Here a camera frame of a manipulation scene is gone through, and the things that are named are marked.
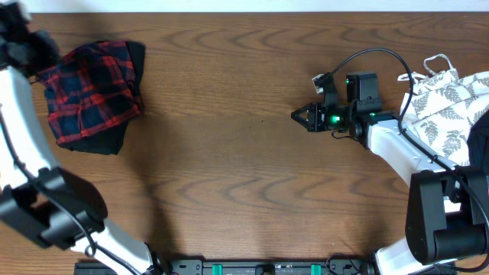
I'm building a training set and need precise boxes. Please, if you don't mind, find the dark navy garment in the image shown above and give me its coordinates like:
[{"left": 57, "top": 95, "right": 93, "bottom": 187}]
[{"left": 468, "top": 112, "right": 489, "bottom": 175}]

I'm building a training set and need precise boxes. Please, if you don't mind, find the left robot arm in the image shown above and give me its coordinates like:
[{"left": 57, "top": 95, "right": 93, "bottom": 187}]
[{"left": 1, "top": 1, "right": 166, "bottom": 274}]

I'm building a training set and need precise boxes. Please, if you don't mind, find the black folded garment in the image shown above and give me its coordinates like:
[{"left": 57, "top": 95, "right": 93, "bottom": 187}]
[{"left": 56, "top": 40, "right": 147, "bottom": 156}]

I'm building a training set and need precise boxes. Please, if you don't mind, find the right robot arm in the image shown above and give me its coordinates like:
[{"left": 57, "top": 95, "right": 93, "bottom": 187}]
[{"left": 291, "top": 72, "right": 488, "bottom": 274}]

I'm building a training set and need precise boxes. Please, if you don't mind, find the white fern print cloth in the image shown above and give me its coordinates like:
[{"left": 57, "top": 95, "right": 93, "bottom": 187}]
[{"left": 400, "top": 53, "right": 488, "bottom": 166}]

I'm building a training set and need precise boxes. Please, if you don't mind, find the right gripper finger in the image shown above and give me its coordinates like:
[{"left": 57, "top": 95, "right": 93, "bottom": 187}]
[
  {"left": 291, "top": 102, "right": 317, "bottom": 117},
  {"left": 291, "top": 110, "right": 310, "bottom": 131}
]

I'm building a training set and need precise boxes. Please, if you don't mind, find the red navy plaid shirt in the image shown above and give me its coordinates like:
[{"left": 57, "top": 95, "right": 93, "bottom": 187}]
[{"left": 37, "top": 40, "right": 143, "bottom": 145}]

